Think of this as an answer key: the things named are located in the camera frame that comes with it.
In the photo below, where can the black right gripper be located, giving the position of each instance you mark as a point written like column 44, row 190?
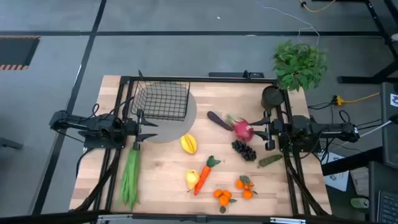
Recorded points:
column 276, row 129

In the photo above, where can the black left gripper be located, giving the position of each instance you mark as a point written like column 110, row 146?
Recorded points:
column 132, row 128

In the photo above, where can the pink dragon fruit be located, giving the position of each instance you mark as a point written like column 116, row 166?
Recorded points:
column 243, row 130

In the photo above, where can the dark grape bunch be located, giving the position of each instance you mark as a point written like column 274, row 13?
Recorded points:
column 245, row 151

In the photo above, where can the green cucumber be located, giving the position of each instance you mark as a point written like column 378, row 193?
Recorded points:
column 270, row 160

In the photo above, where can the dark purple eggplant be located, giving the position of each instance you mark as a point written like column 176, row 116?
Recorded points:
column 219, row 120

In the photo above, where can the green bean bundle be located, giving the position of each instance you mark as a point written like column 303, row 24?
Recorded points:
column 130, row 177

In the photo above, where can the yellow pear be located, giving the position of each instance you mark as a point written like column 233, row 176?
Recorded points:
column 192, row 179

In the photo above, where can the orange tangerine cluster with leaves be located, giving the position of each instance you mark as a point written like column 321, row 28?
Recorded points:
column 247, row 194
column 223, row 200

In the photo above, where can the orange carrot with green top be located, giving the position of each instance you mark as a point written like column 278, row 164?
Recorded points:
column 202, row 177

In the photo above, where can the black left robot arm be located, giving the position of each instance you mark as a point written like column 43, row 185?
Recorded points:
column 93, row 126

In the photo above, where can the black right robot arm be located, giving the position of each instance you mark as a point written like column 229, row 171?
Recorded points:
column 314, row 129

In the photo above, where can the grey round plate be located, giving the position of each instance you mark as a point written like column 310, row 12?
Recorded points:
column 174, row 130

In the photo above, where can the black plant pot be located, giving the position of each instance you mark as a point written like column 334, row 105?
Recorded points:
column 272, row 98

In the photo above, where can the green leafy plant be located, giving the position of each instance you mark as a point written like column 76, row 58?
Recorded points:
column 298, row 65

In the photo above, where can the white printed paper sheet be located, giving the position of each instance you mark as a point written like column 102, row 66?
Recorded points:
column 337, row 180

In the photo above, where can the black desk beam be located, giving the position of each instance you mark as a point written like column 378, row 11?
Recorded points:
column 351, row 161

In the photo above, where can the green can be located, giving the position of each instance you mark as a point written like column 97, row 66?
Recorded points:
column 359, row 203

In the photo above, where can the dark computer case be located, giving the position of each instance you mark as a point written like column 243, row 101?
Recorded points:
column 390, row 130

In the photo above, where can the black keyboard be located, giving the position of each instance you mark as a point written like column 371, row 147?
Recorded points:
column 388, row 208

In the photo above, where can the black hazard-striped floor mat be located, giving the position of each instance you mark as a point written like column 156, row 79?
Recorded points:
column 17, row 51

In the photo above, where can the black aluminium table frame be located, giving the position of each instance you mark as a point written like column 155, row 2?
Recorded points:
column 202, row 79

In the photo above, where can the silver metal bracket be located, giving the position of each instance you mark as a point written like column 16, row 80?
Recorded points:
column 110, row 217
column 287, row 220

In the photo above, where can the black desk leg frame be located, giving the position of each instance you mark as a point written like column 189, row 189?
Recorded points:
column 377, row 26

